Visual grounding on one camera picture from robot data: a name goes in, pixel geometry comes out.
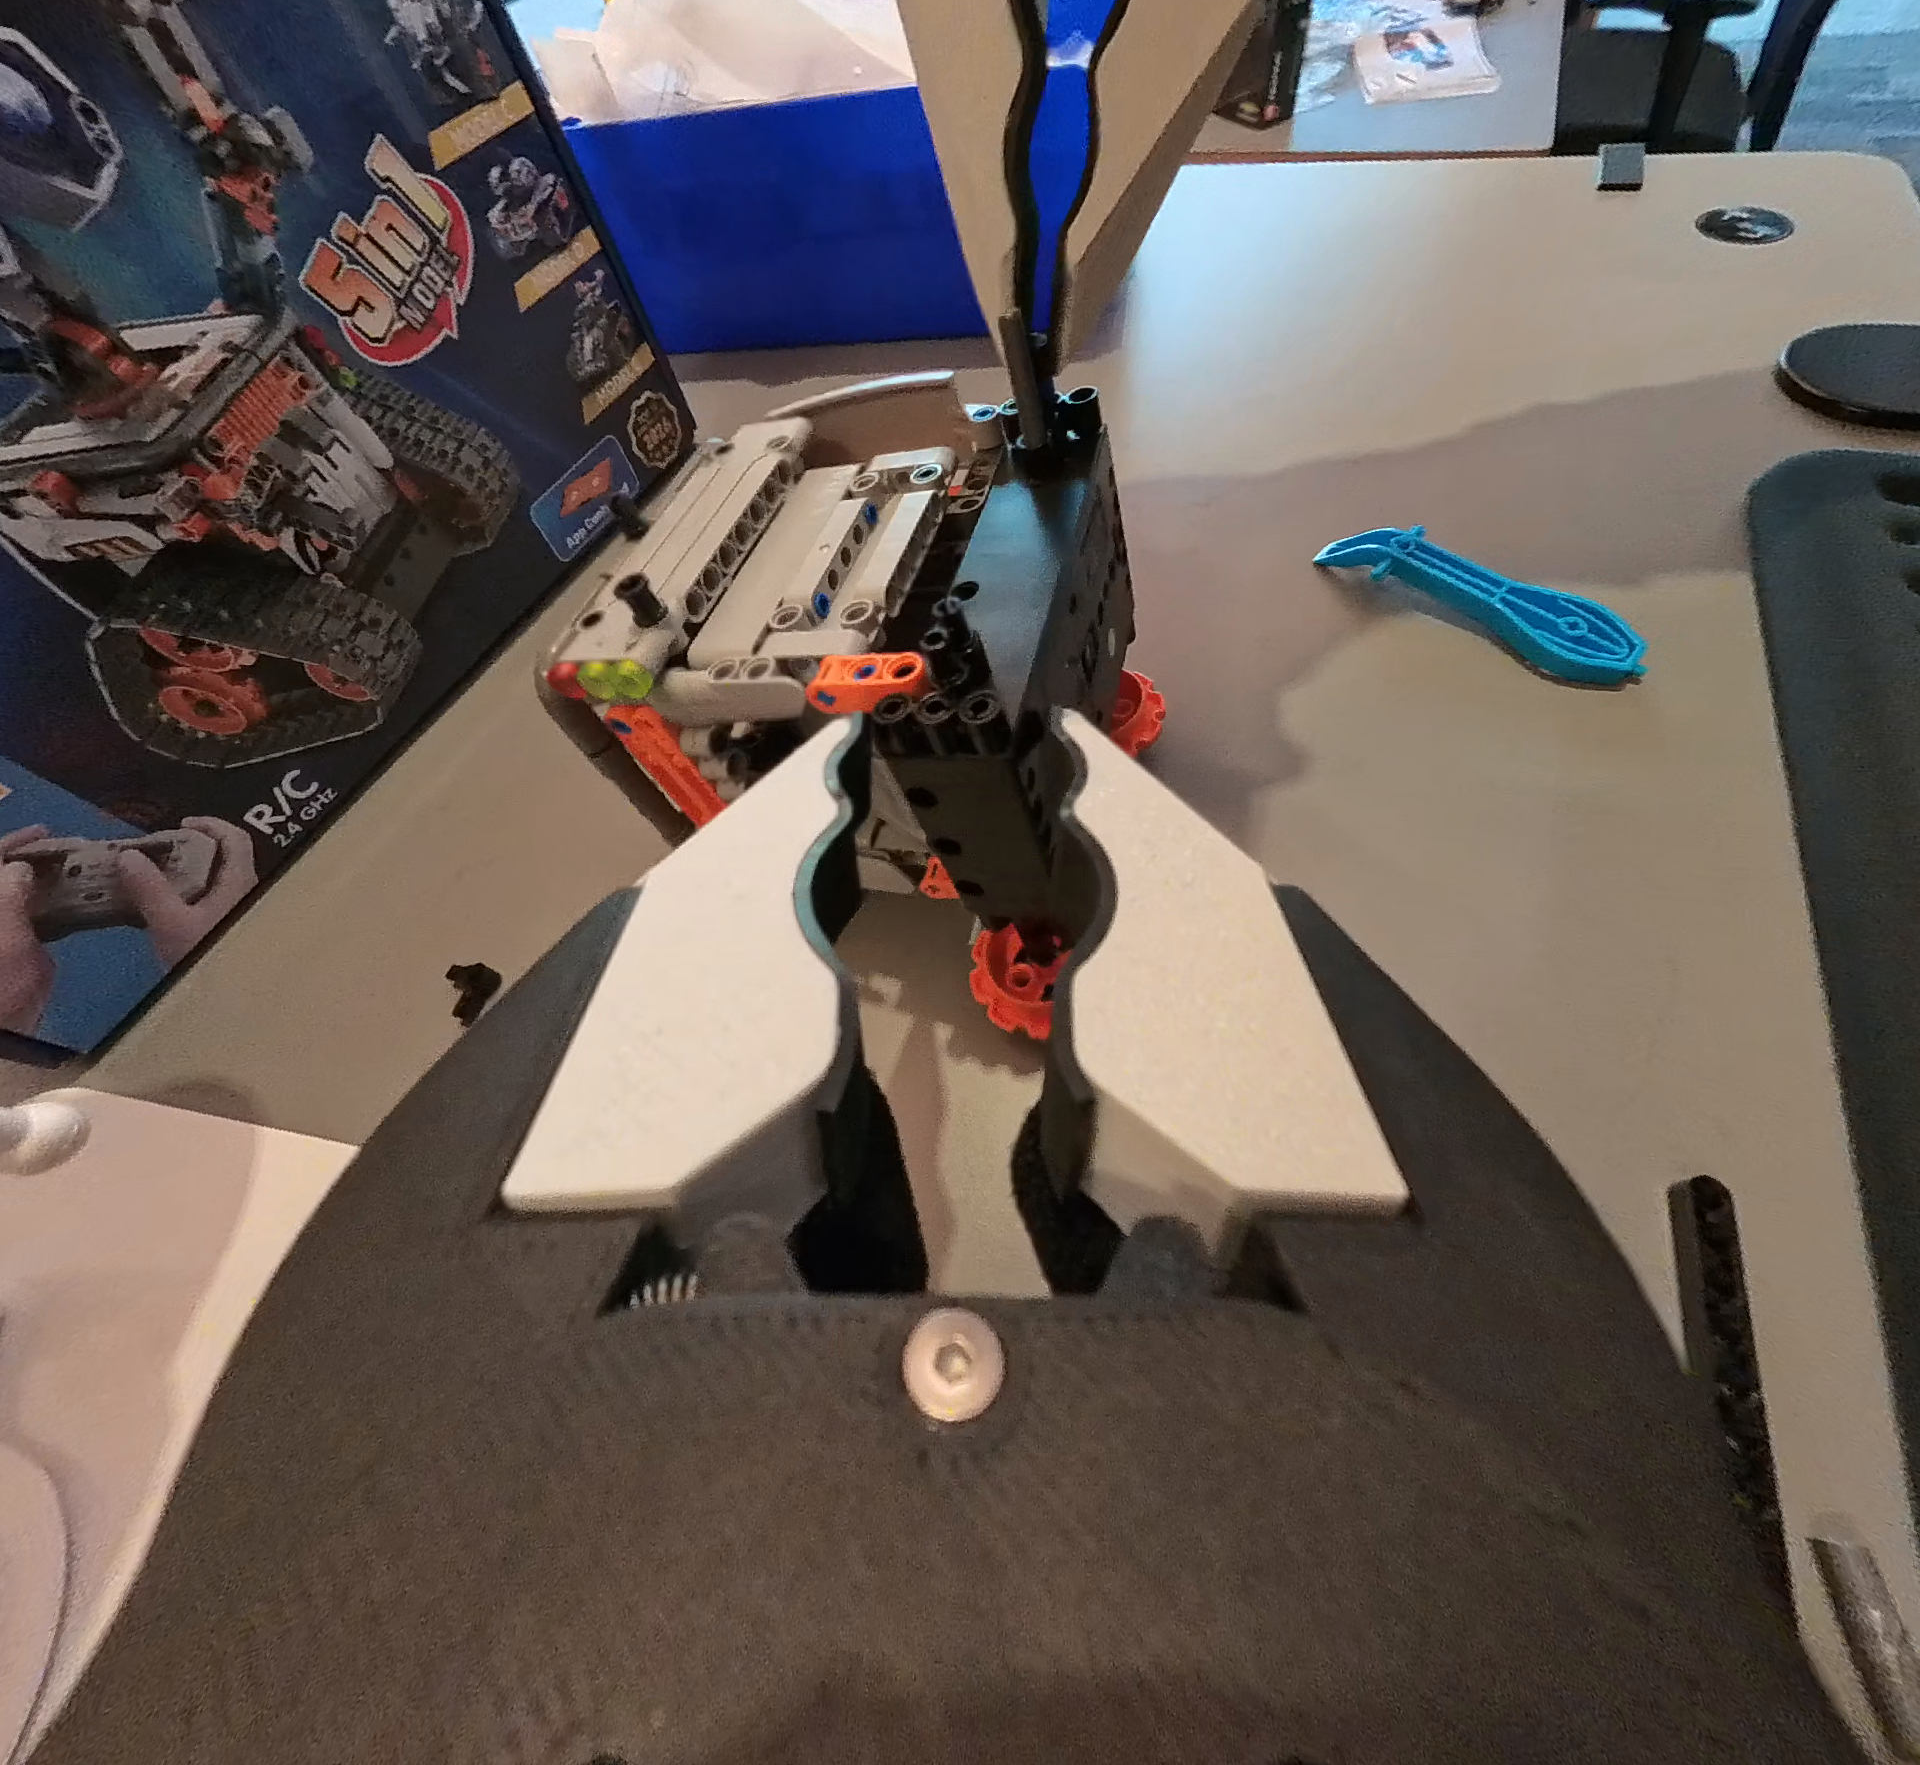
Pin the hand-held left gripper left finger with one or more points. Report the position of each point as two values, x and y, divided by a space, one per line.
705 1016

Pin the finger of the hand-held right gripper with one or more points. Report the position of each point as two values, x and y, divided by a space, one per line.
953 25
1169 70

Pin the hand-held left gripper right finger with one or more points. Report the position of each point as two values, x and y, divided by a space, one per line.
1214 1030

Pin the dark grey axle rod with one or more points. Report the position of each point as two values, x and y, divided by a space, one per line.
1028 371

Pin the building block robot chassis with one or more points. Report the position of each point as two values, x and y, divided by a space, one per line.
779 550

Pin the black carton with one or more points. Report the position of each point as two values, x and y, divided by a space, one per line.
1275 56

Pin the instruction booklet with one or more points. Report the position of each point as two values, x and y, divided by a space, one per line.
1424 56

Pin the small black angled connector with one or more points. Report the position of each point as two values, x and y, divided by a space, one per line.
477 993

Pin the white paper sheets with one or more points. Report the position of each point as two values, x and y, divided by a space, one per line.
705 12

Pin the blue plastic bin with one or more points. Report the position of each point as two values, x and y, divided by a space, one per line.
750 221

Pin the neighbouring grey desk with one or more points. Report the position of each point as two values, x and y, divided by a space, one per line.
1530 70

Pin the small black desk clip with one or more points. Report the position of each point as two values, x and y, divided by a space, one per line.
1618 167

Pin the light blue plastic tool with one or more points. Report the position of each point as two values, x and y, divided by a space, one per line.
1500 602

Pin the black desk grommet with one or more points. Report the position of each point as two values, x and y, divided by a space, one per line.
1744 226

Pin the dark perforated mat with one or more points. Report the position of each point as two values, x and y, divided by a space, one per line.
1859 895

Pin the blue robot kit box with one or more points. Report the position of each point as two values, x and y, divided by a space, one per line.
225 221

